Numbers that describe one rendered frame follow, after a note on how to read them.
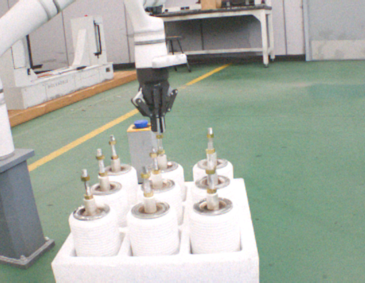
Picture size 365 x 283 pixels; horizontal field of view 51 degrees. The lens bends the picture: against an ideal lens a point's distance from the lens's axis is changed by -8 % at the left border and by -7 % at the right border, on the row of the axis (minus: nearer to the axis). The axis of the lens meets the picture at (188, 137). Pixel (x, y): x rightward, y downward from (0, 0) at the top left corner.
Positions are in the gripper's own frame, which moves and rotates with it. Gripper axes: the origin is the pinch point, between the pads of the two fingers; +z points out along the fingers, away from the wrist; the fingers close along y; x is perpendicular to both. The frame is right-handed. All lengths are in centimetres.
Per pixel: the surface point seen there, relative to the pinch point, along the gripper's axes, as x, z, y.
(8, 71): -249, -2, -55
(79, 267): 11.1, 18.4, 32.3
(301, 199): 11, 36, -49
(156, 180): 8.9, 8.8, 9.5
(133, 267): 18.9, 18.2, 25.3
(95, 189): -2.1, 10.4, 18.4
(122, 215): 4.1, 15.7, 16.4
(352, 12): -140, -26, -466
